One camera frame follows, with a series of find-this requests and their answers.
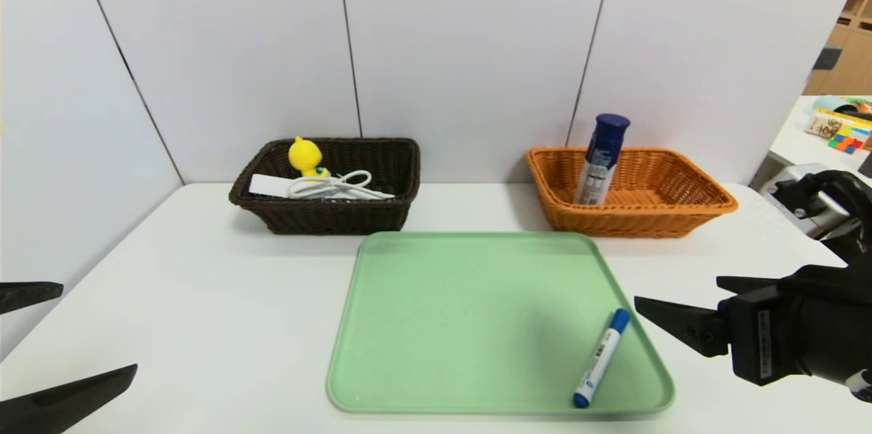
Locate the blue and white bottle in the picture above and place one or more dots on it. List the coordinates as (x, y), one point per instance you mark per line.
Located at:
(599, 161)

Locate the blue and white marker pen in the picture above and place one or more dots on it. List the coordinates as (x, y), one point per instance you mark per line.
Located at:
(601, 359)

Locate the small black box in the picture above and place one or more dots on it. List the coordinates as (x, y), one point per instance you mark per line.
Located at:
(867, 165)

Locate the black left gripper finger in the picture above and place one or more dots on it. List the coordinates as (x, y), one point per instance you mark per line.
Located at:
(61, 400)
(27, 294)

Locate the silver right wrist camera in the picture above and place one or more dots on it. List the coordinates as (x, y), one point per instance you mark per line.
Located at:
(817, 216)

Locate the dark brown wicker basket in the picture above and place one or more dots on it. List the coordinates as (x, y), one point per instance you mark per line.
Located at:
(327, 216)

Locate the colourful puzzle cube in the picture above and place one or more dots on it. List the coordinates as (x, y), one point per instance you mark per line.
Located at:
(847, 142)

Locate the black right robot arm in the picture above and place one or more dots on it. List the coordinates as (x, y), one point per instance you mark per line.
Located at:
(851, 209)

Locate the yellow duck toy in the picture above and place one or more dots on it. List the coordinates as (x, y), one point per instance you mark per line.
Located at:
(304, 156)

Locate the light green plastic tray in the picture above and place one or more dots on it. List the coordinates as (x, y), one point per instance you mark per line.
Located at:
(477, 325)

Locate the orange wicker basket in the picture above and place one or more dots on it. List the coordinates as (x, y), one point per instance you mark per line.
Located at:
(647, 219)

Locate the wooden shelf unit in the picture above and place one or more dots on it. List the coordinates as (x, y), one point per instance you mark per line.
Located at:
(851, 66)

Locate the yellow printed cardboard box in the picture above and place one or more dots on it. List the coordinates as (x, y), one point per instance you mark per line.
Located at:
(823, 125)

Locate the white side table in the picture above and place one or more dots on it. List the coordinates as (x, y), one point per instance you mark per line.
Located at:
(797, 141)

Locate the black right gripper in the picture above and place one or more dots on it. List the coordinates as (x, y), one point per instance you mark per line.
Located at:
(759, 337)

